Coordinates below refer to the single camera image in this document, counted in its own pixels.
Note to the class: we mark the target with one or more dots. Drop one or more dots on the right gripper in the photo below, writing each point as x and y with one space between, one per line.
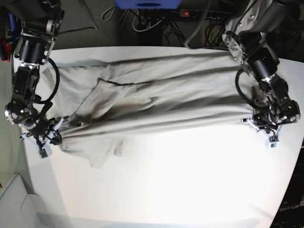
44 132

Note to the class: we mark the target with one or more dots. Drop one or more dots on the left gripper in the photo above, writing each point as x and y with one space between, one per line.
262 124

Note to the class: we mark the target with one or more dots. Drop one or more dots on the beige t-shirt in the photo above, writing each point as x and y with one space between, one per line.
107 102

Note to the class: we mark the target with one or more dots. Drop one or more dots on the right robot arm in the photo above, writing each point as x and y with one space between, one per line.
28 31

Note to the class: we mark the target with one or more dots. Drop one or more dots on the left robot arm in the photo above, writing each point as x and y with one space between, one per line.
245 37

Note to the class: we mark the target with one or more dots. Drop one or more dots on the white plastic bin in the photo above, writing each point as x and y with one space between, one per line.
16 207

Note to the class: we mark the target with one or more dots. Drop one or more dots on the red black clamp tool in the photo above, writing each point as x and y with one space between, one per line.
5 50

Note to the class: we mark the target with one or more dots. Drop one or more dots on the black power strip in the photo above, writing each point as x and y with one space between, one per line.
196 14

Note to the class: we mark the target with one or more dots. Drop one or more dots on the blue overhead box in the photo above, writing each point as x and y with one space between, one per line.
147 4

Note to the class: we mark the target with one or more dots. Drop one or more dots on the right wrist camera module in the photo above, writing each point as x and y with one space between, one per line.
45 152

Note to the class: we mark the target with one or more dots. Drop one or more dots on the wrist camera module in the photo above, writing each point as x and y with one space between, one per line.
45 152
273 143

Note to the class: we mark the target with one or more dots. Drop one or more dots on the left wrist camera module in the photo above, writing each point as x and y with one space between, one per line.
273 143

